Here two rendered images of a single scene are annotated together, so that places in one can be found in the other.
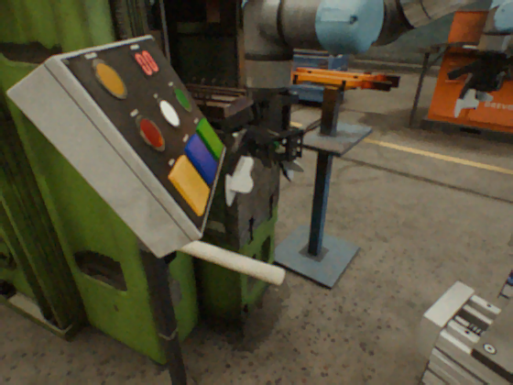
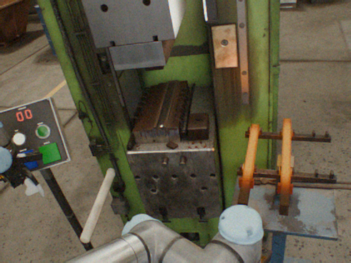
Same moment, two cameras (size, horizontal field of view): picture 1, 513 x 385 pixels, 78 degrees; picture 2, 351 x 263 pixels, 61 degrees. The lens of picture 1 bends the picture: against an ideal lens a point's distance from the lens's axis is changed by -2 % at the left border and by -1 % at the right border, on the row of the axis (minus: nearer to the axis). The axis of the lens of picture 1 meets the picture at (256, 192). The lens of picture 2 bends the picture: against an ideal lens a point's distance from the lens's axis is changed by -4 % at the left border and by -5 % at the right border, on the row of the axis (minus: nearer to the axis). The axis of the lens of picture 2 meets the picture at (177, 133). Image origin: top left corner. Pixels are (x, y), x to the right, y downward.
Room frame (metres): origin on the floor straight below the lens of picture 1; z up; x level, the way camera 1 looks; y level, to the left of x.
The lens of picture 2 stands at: (0.93, -1.03, 1.72)
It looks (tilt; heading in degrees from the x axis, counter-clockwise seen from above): 36 degrees down; 77
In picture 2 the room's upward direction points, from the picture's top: 11 degrees counter-clockwise
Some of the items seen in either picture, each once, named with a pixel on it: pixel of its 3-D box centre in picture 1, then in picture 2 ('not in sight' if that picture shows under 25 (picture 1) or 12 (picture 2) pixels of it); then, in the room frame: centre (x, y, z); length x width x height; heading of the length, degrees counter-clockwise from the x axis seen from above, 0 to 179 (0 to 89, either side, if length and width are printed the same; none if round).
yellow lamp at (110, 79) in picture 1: (110, 80); not in sight; (0.44, 0.19, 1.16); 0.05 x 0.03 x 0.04; 154
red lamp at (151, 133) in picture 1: (150, 133); not in sight; (0.44, 0.15, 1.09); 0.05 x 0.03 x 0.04; 154
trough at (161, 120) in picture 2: (191, 89); (167, 101); (1.19, 0.23, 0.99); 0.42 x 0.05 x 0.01; 64
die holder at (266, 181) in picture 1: (201, 161); (183, 149); (1.22, 0.23, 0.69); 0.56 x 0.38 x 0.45; 64
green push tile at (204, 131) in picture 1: (208, 139); (50, 153); (0.63, 0.10, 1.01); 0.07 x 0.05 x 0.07; 179
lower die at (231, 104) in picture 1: (188, 100); (163, 108); (1.17, 0.25, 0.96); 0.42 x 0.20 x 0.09; 64
